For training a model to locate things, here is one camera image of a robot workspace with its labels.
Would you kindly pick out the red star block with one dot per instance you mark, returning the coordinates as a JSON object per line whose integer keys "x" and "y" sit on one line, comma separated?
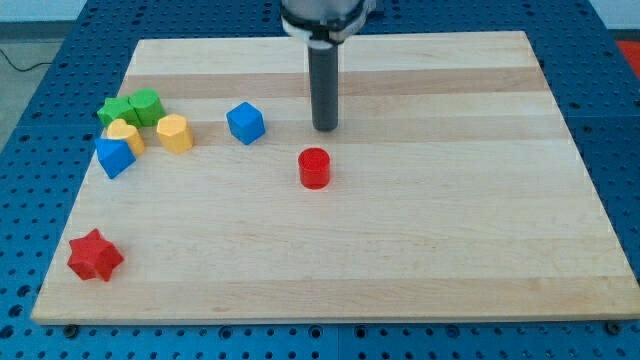
{"x": 94, "y": 257}

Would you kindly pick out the blue triangular prism block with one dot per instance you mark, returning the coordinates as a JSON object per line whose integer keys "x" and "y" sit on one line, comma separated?
{"x": 114, "y": 156}

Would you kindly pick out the red cylinder block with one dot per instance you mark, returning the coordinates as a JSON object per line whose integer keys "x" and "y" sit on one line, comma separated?
{"x": 314, "y": 168}

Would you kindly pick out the green star block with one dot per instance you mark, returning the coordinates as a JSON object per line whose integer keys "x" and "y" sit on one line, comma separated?
{"x": 118, "y": 108}

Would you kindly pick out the yellow heart block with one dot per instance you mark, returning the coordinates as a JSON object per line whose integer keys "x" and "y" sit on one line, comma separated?
{"x": 119, "y": 129}

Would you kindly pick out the green cylinder block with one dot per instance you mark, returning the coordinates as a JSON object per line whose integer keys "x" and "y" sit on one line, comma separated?
{"x": 148, "y": 106}

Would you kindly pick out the light wooden board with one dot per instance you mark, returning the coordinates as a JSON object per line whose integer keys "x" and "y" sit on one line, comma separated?
{"x": 456, "y": 194}

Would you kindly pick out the silver white robot wrist flange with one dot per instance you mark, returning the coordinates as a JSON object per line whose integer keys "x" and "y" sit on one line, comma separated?
{"x": 324, "y": 21}

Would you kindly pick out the yellow hexagon block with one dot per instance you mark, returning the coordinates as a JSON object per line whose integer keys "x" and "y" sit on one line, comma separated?
{"x": 175, "y": 133}

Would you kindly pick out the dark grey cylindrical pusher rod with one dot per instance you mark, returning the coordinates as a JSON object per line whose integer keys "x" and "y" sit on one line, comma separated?
{"x": 324, "y": 88}

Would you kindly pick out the blue cube block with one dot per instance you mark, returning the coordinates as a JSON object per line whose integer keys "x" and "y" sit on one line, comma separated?
{"x": 246, "y": 123}

